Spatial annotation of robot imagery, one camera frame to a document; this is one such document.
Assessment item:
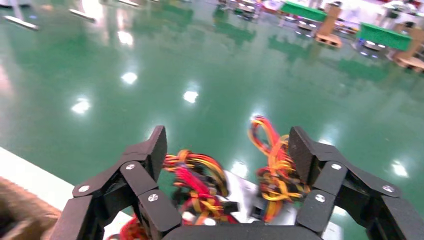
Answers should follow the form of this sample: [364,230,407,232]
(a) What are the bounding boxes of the wooden pallet stand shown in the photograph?
[394,23,424,73]
[314,2,344,50]

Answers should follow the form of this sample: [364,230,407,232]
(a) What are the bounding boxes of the green cloth table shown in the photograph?
[357,22,413,52]
[279,0,329,23]

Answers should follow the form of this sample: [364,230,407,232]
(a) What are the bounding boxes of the brown cardboard divider box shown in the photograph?
[0,176,62,240]

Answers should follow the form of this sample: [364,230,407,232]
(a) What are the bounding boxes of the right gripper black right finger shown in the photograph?
[287,125,424,240]

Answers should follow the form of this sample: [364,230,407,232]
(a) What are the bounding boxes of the grey power supply with cables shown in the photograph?
[109,115,312,240]

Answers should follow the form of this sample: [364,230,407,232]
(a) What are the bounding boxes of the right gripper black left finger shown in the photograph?
[49,125,183,240]

